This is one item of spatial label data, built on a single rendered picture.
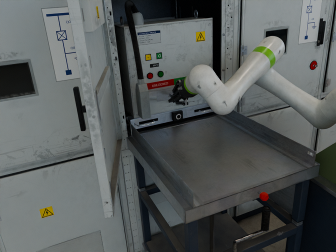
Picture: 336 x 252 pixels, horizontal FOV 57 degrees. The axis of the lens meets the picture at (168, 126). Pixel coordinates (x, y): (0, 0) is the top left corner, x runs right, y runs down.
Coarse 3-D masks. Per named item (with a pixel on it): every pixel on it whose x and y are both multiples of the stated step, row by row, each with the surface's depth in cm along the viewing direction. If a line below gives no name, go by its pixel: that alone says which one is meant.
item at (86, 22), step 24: (72, 0) 78; (96, 0) 111; (72, 24) 80; (96, 24) 106; (96, 48) 119; (96, 72) 114; (96, 96) 94; (96, 120) 91; (120, 120) 158; (96, 144) 94; (120, 144) 156; (96, 168) 97
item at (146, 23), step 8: (144, 24) 151; (152, 24) 152; (120, 32) 154; (120, 40) 157; (120, 48) 160; (120, 56) 163; (120, 64) 167; (120, 72) 171; (128, 72) 156; (128, 80) 159; (128, 88) 162; (128, 96) 166; (128, 104) 169; (128, 112) 173
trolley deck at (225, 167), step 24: (216, 120) 176; (168, 144) 152; (192, 144) 150; (216, 144) 148; (240, 144) 147; (264, 144) 146; (144, 168) 142; (192, 168) 130; (216, 168) 129; (240, 168) 127; (264, 168) 126; (288, 168) 125; (312, 168) 126; (168, 192) 117; (216, 192) 113; (240, 192) 113; (192, 216) 107
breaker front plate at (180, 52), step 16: (128, 32) 149; (160, 32) 155; (176, 32) 159; (192, 32) 162; (208, 32) 166; (128, 48) 151; (144, 48) 155; (160, 48) 158; (176, 48) 162; (192, 48) 165; (208, 48) 169; (128, 64) 154; (144, 64) 158; (160, 64) 161; (176, 64) 165; (192, 64) 169; (208, 64) 173; (144, 80) 160; (160, 80) 164; (160, 96) 167
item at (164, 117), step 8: (200, 104) 179; (160, 112) 171; (168, 112) 171; (184, 112) 176; (192, 112) 178; (200, 112) 180; (208, 112) 183; (128, 120) 167; (144, 120) 167; (160, 120) 171; (168, 120) 173
